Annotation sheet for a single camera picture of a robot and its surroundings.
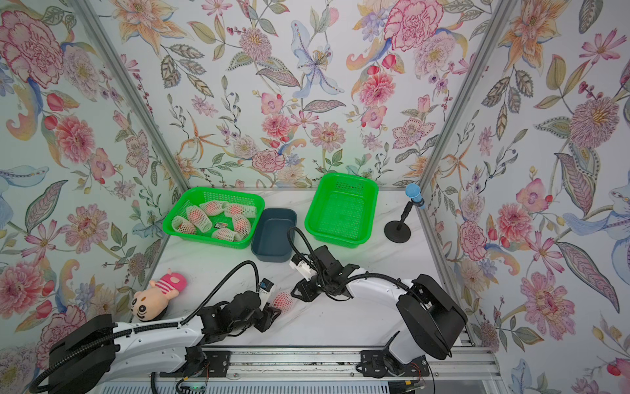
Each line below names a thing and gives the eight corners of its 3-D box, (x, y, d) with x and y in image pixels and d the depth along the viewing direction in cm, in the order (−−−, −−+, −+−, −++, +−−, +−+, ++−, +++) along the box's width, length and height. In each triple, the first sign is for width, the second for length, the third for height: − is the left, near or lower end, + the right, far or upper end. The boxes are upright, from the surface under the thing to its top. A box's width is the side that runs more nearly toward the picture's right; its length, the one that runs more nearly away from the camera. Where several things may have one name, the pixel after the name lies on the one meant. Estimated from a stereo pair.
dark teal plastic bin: (251, 262, 99) (246, 250, 92) (259, 218, 113) (255, 205, 106) (294, 262, 99) (293, 251, 92) (297, 218, 113) (296, 205, 106)
